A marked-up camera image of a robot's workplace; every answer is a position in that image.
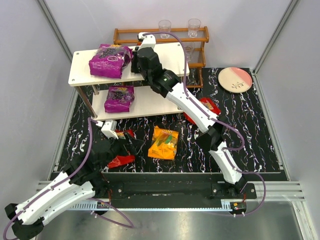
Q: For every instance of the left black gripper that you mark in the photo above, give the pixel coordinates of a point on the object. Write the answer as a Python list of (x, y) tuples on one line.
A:
[(122, 144)]

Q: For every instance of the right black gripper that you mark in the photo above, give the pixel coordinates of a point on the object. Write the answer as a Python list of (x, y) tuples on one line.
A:
[(135, 62)]

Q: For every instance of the red candy bag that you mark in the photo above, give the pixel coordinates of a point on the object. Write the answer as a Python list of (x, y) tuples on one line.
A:
[(122, 160), (209, 104)]

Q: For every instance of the purple candy bag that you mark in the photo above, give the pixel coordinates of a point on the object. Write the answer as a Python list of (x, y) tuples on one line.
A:
[(119, 99), (110, 60)]

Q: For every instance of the orange mango candy bag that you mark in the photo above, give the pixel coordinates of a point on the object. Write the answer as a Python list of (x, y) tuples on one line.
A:
[(164, 144)]

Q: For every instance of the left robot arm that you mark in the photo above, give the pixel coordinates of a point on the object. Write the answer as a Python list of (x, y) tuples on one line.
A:
[(79, 180)]

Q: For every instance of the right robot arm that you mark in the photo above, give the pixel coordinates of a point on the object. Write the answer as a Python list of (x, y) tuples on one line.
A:
[(212, 127)]

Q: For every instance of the white two-tier shelf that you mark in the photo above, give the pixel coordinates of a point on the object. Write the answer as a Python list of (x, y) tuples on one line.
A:
[(146, 101)]

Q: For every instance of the clear glass left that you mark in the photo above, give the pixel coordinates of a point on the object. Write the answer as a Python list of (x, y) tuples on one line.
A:
[(164, 27)]

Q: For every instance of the clear glass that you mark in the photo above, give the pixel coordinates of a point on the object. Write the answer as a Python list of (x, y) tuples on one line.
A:
[(194, 25), (164, 27)]

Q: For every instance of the clear glass lower rack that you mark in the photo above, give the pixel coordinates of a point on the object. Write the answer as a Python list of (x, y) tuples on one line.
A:
[(189, 50)]

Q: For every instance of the brown wooden rack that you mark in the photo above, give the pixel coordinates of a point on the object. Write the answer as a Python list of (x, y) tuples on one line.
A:
[(197, 62)]

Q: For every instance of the clear glass right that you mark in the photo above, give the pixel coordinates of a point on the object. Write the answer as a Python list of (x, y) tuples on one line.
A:
[(194, 25)]

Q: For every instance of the pink cream ceramic plate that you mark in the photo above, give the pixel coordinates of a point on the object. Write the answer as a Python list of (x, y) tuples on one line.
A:
[(235, 80)]

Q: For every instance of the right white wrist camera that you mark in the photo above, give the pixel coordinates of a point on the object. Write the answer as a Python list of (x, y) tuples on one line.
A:
[(146, 39)]

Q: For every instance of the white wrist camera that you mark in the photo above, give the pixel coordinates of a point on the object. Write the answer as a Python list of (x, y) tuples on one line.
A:
[(146, 39), (108, 128)]

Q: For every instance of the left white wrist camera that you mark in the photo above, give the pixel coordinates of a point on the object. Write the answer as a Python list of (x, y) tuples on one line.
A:
[(108, 128)]

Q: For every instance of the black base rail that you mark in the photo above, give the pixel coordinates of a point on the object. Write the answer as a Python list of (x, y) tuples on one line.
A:
[(206, 184)]

